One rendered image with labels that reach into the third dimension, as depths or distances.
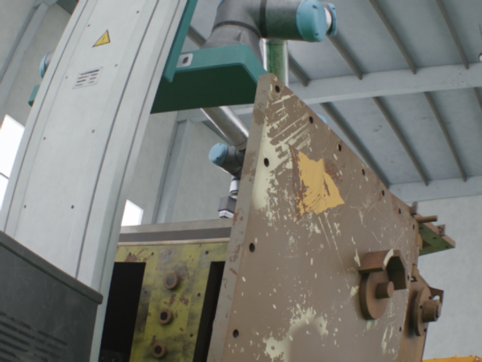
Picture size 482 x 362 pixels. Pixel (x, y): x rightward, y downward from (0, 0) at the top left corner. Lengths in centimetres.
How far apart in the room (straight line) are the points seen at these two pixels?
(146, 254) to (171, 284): 17
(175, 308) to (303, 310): 88
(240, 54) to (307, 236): 45
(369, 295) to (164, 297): 85
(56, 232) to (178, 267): 75
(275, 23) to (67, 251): 70
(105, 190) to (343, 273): 45
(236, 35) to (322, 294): 62
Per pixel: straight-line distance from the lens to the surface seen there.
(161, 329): 185
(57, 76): 145
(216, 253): 181
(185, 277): 185
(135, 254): 202
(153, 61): 129
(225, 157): 222
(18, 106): 1285
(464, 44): 1311
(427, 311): 185
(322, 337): 106
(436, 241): 196
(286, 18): 142
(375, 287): 122
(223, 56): 132
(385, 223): 131
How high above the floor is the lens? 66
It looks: 23 degrees up
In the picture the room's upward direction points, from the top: 11 degrees clockwise
